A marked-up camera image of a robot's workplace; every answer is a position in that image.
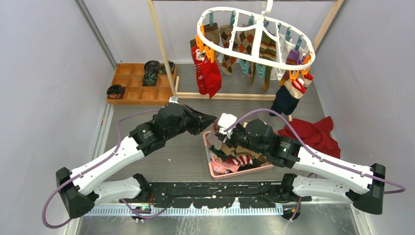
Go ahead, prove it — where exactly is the green striped hanging sock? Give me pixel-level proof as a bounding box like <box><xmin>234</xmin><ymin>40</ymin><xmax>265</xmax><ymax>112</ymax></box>
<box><xmin>247</xmin><ymin>30</ymin><xmax>277</xmax><ymax>91</ymax></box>

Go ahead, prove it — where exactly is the red hanging sock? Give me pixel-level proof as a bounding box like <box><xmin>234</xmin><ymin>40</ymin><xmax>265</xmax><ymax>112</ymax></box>
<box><xmin>201</xmin><ymin>59</ymin><xmax>222</xmax><ymax>99</ymax></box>
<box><xmin>191</xmin><ymin>46</ymin><xmax>208</xmax><ymax>95</ymax></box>

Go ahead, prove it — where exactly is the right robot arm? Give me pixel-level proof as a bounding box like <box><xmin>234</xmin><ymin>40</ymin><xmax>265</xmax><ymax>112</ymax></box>
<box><xmin>217</xmin><ymin>116</ymin><xmax>386</xmax><ymax>215</ymax></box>

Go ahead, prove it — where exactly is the rolled dark sock centre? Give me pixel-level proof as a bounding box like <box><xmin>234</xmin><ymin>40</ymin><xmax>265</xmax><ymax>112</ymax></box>
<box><xmin>142</xmin><ymin>71</ymin><xmax>159</xmax><ymax>87</ymax></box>

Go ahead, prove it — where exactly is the grey beige sock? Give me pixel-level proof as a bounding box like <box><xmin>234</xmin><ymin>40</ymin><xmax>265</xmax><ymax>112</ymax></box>
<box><xmin>207</xmin><ymin>122</ymin><xmax>224</xmax><ymax>150</ymax></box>

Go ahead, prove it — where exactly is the pink plastic basket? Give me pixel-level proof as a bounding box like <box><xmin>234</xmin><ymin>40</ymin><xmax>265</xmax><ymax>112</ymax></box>
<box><xmin>202</xmin><ymin>131</ymin><xmax>273</xmax><ymax>180</ymax></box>

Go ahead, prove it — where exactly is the argyle sock in basket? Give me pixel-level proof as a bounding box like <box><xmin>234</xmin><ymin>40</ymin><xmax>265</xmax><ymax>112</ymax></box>
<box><xmin>210</xmin><ymin>144</ymin><xmax>267</xmax><ymax>165</ymax></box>

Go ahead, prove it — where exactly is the white hanging sock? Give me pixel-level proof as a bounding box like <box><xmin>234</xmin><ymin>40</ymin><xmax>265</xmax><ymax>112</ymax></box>
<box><xmin>271</xmin><ymin>33</ymin><xmax>296</xmax><ymax>84</ymax></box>

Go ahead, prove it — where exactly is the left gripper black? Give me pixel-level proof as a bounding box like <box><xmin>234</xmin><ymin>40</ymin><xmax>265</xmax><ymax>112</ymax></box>
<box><xmin>165</xmin><ymin>104</ymin><xmax>217</xmax><ymax>140</ymax></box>

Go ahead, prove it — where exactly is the white plastic clip hanger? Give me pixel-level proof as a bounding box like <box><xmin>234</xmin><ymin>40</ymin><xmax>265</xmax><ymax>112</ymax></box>
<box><xmin>195</xmin><ymin>6</ymin><xmax>311</xmax><ymax>81</ymax></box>

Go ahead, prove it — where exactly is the wooden clothes rack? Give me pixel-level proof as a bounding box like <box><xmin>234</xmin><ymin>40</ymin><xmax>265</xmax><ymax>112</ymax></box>
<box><xmin>147</xmin><ymin>0</ymin><xmax>346</xmax><ymax>101</ymax></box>

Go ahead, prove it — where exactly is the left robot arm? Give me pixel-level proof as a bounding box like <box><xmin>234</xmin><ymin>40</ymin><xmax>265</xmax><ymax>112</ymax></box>
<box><xmin>55</xmin><ymin>102</ymin><xmax>217</xmax><ymax>219</ymax></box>

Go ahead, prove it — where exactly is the argyle hanging sock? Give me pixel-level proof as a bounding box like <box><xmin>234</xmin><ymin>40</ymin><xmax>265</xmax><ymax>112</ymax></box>
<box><xmin>220</xmin><ymin>25</ymin><xmax>239</xmax><ymax>76</ymax></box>
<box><xmin>238</xmin><ymin>29</ymin><xmax>255</xmax><ymax>55</ymax></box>

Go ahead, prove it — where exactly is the red cloth on table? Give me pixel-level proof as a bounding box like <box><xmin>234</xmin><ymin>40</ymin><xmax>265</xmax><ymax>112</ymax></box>
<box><xmin>289</xmin><ymin>116</ymin><xmax>341</xmax><ymax>159</ymax></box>

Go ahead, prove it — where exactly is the orange wooden compartment tray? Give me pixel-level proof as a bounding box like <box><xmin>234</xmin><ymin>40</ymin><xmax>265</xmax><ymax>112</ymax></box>
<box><xmin>107</xmin><ymin>63</ymin><xmax>178</xmax><ymax>106</ymax></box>

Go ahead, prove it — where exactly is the rolled dark sock left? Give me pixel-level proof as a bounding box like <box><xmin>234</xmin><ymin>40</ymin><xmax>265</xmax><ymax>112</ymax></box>
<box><xmin>106</xmin><ymin>84</ymin><xmax>126</xmax><ymax>99</ymax></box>

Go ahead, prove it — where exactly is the rolled dark green sock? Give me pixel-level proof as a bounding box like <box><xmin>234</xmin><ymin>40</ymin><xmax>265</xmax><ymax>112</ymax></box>
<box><xmin>159</xmin><ymin>61</ymin><xmax>176</xmax><ymax>75</ymax></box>

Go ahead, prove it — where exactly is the maroon purple orange striped sock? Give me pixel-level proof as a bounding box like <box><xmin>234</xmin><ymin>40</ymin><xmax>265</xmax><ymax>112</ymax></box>
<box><xmin>279</xmin><ymin>49</ymin><xmax>306</xmax><ymax>88</ymax></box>

